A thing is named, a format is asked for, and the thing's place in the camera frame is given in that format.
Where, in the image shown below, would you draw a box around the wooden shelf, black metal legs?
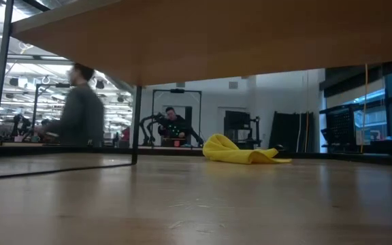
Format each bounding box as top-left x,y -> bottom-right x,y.
0,0 -> 392,179

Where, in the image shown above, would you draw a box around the person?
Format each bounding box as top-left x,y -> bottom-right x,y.
34,63 -> 105,148
157,106 -> 189,139

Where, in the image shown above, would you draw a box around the black monitor cart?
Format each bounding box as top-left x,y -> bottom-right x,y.
223,110 -> 262,150

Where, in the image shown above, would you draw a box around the yellow cloth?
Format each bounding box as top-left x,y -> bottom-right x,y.
202,133 -> 293,165

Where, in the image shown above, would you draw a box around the black folded panels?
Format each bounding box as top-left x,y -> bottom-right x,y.
269,110 -> 315,153

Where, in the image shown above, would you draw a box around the black pegboard rack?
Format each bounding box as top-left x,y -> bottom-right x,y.
319,104 -> 357,148

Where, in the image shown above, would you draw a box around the black table frame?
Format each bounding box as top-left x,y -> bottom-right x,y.
0,142 -> 392,168

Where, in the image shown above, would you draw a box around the hanging yellow cable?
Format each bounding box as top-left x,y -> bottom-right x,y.
360,63 -> 369,154

